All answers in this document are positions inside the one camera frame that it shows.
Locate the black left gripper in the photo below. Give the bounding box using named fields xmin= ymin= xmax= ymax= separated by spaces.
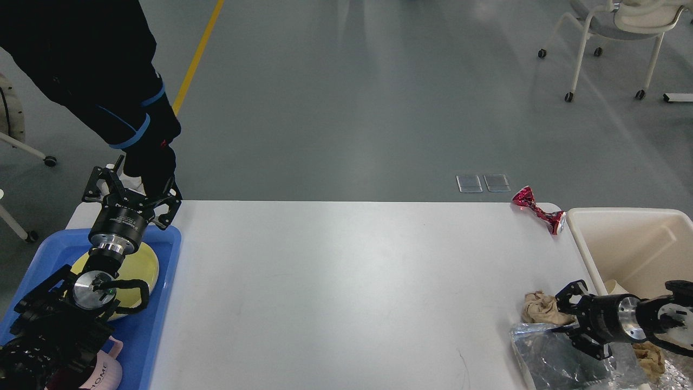
xmin=83 ymin=157 xmax=182 ymax=255

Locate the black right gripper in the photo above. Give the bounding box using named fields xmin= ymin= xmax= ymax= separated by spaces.
xmin=555 ymin=279 xmax=646 ymax=361

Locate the brown paper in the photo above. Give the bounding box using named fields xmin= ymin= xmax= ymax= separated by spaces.
xmin=521 ymin=291 xmax=576 ymax=326
xmin=632 ymin=341 xmax=666 ymax=384

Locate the clear plastic wrap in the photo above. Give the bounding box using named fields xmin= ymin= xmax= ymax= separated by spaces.
xmin=509 ymin=323 xmax=649 ymax=389

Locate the white paper cup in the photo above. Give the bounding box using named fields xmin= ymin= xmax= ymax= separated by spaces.
xmin=603 ymin=279 xmax=630 ymax=295

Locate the yellow plastic plate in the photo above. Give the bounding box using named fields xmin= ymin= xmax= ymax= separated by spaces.
xmin=70 ymin=242 xmax=161 ymax=322

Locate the crushed red can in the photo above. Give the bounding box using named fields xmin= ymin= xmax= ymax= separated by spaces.
xmin=512 ymin=186 xmax=566 ymax=235

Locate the pink mug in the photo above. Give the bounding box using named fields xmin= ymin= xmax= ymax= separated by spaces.
xmin=45 ymin=336 xmax=123 ymax=389

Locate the aluminium foil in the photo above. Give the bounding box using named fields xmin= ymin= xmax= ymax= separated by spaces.
xmin=653 ymin=351 xmax=692 ymax=389

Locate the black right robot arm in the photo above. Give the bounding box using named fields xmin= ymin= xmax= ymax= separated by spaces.
xmin=556 ymin=279 xmax=692 ymax=360

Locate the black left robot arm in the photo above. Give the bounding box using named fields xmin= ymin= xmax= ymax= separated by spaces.
xmin=2 ymin=156 xmax=182 ymax=389

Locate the beige plastic bin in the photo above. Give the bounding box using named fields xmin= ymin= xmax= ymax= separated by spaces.
xmin=567 ymin=207 xmax=691 ymax=300

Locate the left background chair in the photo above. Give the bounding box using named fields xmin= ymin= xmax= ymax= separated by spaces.
xmin=1 ymin=74 xmax=57 ymax=243

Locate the blue plastic tray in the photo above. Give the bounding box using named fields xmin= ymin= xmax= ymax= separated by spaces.
xmin=2 ymin=226 xmax=181 ymax=389

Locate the person in black clothes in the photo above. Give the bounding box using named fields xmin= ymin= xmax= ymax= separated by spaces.
xmin=1 ymin=1 xmax=181 ymax=197

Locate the right floor outlet plate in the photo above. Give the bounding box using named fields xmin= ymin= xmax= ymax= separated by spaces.
xmin=483 ymin=174 xmax=511 ymax=192

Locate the floor outlet plate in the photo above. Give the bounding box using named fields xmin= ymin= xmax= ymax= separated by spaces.
xmin=456 ymin=174 xmax=483 ymax=193
xmin=483 ymin=174 xmax=511 ymax=192

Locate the left floor outlet plate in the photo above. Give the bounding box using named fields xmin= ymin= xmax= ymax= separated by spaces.
xmin=456 ymin=174 xmax=483 ymax=193

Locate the white bar on floor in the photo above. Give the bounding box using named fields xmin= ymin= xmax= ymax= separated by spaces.
xmin=663 ymin=92 xmax=693 ymax=103

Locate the white office chair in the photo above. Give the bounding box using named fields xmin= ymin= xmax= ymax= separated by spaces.
xmin=538 ymin=1 xmax=691 ymax=103

